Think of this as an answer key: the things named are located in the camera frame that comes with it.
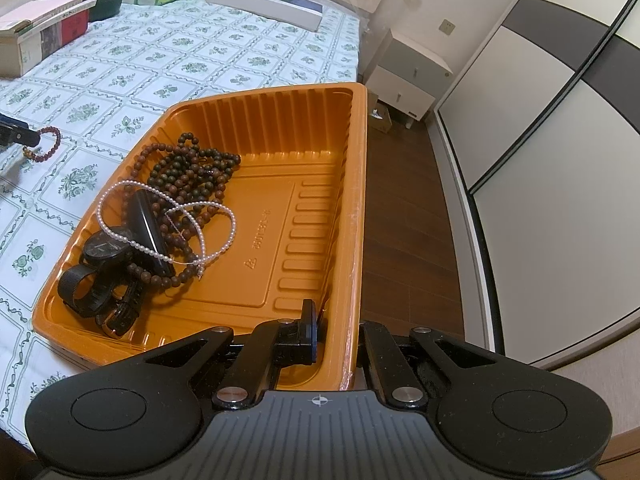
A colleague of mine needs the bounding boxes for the white pearl necklace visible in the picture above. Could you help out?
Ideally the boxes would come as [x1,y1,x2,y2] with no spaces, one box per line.
[97,179,237,282]

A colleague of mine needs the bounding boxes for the leather strap wristwatch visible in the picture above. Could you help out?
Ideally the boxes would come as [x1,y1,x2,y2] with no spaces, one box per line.
[96,280,147,339]

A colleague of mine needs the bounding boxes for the floral tablecloth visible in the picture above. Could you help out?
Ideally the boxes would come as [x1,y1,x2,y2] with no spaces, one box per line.
[0,0,362,407]

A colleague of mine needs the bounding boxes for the reddish brown bead necklace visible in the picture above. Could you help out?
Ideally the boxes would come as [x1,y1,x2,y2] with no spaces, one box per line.
[150,155,236,252]

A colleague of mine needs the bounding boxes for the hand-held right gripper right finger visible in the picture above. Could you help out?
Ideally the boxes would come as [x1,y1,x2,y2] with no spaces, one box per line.
[356,320,501,411]

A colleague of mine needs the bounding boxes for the white grey wardrobe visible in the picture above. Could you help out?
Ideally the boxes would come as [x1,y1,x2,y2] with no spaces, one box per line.
[432,0,640,374]

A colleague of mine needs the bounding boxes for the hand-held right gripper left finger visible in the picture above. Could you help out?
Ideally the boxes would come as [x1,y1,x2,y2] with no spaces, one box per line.
[142,299,326,411]

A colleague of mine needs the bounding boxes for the orange plastic tray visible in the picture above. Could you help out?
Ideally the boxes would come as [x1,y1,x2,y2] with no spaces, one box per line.
[31,82,370,394]

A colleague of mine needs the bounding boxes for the black wristwatch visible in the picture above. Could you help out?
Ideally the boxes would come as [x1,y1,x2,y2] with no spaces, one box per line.
[57,230,136,319]

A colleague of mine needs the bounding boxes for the light brown bead necklace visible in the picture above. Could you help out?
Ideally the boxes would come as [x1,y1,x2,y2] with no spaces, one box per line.
[126,142,201,290]

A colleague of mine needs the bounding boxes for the small cardboard box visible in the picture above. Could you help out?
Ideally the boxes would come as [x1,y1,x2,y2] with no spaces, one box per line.
[367,107,394,134]

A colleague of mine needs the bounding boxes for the dark green bead necklace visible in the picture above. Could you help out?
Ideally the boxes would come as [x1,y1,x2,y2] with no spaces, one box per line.
[148,132,242,211]

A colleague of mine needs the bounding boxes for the red bead bracelet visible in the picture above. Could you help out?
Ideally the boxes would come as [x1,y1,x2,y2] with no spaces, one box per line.
[22,126,64,164]

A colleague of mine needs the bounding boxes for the long white box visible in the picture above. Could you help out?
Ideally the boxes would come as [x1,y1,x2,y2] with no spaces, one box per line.
[204,0,324,32]

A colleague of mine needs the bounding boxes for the white nightstand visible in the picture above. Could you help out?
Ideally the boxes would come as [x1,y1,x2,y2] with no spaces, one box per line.
[362,27,454,129]

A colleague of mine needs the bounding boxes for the stack of books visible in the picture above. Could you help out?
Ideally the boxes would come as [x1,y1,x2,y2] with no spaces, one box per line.
[0,0,99,79]

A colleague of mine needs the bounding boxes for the black smart band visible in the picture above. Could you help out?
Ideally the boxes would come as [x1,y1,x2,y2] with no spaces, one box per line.
[124,189,177,277]

